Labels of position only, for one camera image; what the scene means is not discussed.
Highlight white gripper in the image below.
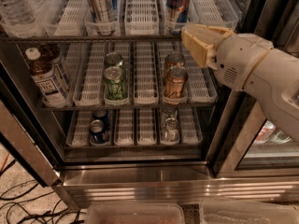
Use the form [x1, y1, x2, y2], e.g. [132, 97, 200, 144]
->
[181, 24, 274, 91]

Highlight blue redbull can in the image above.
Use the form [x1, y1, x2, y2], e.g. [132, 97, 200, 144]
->
[165, 0, 190, 35]

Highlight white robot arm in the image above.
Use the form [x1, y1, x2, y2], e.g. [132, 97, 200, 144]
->
[181, 23, 299, 141]

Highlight rear orange soda can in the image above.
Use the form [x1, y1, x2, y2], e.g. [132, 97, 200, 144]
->
[164, 51, 185, 68]

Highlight orange soda can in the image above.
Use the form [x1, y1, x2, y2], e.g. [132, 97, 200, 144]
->
[164, 65, 188, 99]
[164, 51, 185, 68]

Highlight front orange soda can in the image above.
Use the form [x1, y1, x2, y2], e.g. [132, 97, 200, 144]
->
[164, 65, 188, 99]

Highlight rear silver can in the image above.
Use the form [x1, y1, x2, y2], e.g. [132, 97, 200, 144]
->
[162, 107, 178, 119]

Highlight rear green soda can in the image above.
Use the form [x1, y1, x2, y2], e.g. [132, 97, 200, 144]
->
[104, 52, 123, 68]

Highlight green soda can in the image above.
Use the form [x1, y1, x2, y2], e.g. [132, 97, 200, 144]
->
[104, 52, 123, 68]
[104, 66, 128, 101]

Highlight front silver can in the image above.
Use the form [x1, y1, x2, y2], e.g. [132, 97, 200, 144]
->
[162, 118, 179, 142]

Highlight front green soda can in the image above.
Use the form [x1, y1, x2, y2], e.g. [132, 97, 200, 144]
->
[104, 66, 128, 101]

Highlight red white can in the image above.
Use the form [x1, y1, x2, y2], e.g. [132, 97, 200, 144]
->
[253, 120, 276, 144]

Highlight stainless steel fridge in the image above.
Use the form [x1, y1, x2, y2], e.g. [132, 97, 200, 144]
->
[0, 0, 299, 208]

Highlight silver tall can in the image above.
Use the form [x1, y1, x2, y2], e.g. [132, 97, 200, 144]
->
[87, 0, 118, 35]

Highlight rear blue soda can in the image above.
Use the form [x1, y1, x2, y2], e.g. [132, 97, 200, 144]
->
[93, 109, 109, 126]

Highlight blue soda can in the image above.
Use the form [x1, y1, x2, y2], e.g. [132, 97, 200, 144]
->
[89, 119, 109, 144]
[93, 109, 109, 126]

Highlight front blue soda can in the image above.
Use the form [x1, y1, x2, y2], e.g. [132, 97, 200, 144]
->
[89, 119, 109, 144]

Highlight open fridge door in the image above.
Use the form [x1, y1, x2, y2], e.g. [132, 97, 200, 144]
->
[0, 80, 61, 187]

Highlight clear green bottle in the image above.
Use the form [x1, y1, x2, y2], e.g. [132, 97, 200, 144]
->
[271, 130, 292, 144]

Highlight rear tea bottle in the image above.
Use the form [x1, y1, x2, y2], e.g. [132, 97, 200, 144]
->
[40, 44, 70, 89]

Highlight right clear plastic bin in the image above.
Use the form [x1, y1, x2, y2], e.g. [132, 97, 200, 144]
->
[199, 201, 299, 224]

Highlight clear plastic bin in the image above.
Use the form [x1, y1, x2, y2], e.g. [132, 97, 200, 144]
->
[84, 202, 185, 224]
[199, 201, 299, 224]

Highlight front tea bottle white cap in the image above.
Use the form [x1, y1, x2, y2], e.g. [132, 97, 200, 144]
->
[25, 48, 67, 108]

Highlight left clear plastic bin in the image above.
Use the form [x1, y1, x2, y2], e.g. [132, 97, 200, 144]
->
[84, 202, 185, 224]

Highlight clear water bottle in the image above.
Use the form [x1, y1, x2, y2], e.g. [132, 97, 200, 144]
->
[0, 0, 36, 25]

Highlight black floor cables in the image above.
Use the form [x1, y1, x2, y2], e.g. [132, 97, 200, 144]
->
[0, 159, 87, 224]

